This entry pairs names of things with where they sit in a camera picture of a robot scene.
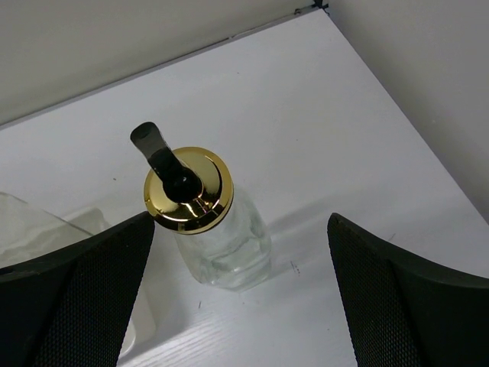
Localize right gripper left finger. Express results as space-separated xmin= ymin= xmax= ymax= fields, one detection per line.
xmin=1 ymin=212 xmax=155 ymax=366

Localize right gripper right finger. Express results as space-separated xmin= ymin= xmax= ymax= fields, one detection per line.
xmin=327 ymin=213 xmax=488 ymax=366

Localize glass oil bottle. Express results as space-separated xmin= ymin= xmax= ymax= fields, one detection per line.
xmin=1 ymin=193 xmax=110 ymax=268
xmin=130 ymin=122 xmax=271 ymax=291

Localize white three-compartment tray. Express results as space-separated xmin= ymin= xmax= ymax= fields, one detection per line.
xmin=119 ymin=284 xmax=156 ymax=359

